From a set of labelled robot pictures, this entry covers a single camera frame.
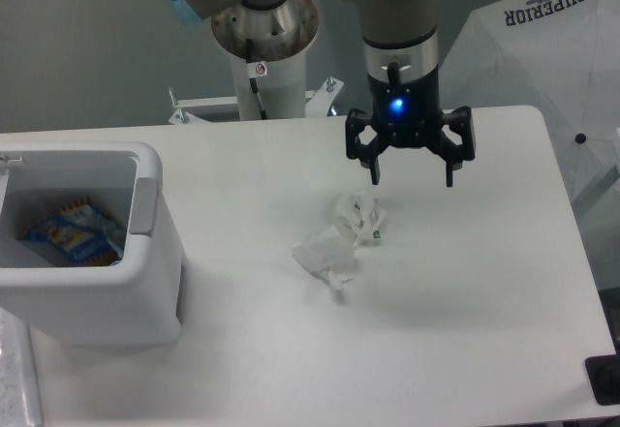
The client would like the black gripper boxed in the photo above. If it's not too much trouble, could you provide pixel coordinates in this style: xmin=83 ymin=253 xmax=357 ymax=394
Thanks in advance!
xmin=345 ymin=67 xmax=476 ymax=187

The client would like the white green wrapper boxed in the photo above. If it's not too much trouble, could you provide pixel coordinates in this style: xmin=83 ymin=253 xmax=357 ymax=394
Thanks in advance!
xmin=333 ymin=192 xmax=387 ymax=249

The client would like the white tissue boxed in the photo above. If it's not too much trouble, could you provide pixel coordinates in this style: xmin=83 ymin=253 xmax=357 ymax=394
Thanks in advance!
xmin=292 ymin=224 xmax=357 ymax=292

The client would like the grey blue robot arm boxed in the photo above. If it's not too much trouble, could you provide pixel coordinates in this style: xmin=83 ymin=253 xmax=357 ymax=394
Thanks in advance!
xmin=167 ymin=0 xmax=476 ymax=181

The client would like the white trash can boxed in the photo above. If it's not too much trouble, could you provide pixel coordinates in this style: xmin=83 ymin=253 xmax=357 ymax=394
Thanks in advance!
xmin=1 ymin=141 xmax=185 ymax=346

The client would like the white superior umbrella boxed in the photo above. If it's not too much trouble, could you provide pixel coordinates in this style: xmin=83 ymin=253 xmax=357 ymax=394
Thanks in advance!
xmin=440 ymin=0 xmax=619 ymax=198

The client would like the black device at edge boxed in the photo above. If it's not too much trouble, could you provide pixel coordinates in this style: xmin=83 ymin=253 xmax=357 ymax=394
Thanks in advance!
xmin=585 ymin=354 xmax=619 ymax=406

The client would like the blue snack wrapper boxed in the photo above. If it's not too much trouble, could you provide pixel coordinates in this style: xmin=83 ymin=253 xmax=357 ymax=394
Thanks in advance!
xmin=21 ymin=197 xmax=127 ymax=266

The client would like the white metal base frame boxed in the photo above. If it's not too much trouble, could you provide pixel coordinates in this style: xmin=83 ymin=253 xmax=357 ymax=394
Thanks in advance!
xmin=168 ymin=76 xmax=345 ymax=125

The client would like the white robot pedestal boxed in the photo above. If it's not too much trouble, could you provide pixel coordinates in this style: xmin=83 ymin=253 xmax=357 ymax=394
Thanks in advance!
xmin=230 ymin=52 xmax=306 ymax=121

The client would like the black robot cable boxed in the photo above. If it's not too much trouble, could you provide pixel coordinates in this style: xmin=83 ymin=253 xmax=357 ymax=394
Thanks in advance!
xmin=244 ymin=37 xmax=270 ymax=120

